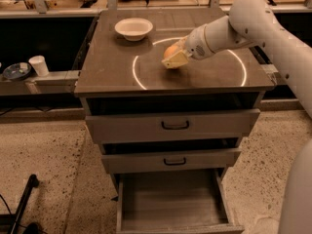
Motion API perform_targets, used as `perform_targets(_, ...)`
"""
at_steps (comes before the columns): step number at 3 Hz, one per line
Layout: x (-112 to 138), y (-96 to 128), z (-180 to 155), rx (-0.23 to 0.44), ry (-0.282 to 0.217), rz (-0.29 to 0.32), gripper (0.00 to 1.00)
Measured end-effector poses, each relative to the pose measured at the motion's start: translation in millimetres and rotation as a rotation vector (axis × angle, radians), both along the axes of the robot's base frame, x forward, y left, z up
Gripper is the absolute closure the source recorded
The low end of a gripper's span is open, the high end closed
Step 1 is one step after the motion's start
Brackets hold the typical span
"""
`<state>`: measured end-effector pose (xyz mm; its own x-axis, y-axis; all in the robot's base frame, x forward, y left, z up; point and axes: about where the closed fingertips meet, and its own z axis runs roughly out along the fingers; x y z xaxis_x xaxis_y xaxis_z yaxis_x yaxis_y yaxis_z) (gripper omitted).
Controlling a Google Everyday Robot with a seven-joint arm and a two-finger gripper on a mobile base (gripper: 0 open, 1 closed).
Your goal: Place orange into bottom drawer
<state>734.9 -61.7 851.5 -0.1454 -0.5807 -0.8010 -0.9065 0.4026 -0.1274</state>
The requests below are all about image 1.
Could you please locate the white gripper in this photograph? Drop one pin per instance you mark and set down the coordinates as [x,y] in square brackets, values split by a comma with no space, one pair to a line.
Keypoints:
[197,43]

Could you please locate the orange fruit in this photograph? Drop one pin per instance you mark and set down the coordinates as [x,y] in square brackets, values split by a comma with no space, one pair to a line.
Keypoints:
[171,51]

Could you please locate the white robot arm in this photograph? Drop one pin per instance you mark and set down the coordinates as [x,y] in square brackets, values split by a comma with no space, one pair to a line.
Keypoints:
[252,23]

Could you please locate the grey drawer cabinet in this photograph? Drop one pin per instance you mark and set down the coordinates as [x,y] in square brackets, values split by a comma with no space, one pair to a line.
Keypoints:
[120,77]

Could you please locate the top grey drawer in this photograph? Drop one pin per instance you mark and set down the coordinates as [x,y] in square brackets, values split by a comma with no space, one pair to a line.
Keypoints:
[147,127]

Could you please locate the middle grey drawer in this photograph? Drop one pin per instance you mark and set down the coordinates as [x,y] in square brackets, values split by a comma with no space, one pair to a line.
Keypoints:
[153,161]

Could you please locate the bottom open grey drawer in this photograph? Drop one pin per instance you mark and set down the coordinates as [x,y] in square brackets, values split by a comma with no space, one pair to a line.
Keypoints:
[179,202]

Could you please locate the white bowl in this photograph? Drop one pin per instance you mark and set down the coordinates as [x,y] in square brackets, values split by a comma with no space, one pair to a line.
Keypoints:
[133,29]

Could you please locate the white paper cup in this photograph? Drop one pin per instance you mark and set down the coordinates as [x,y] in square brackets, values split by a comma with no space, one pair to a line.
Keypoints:
[39,65]

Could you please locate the dark blue plate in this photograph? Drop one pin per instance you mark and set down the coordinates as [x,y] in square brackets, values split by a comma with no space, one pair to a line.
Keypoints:
[17,71]

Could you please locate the black stand leg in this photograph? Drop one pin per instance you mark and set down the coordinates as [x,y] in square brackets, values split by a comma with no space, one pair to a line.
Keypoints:
[16,217]

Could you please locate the black top drawer handle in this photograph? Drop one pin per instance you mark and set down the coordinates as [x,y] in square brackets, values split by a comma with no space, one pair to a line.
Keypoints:
[173,127]

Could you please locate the black drawer handle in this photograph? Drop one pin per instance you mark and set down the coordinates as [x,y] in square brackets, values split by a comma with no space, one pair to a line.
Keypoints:
[179,162]
[173,127]

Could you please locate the black middle drawer handle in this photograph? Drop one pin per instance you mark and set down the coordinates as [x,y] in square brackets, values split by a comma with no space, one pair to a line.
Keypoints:
[179,162]

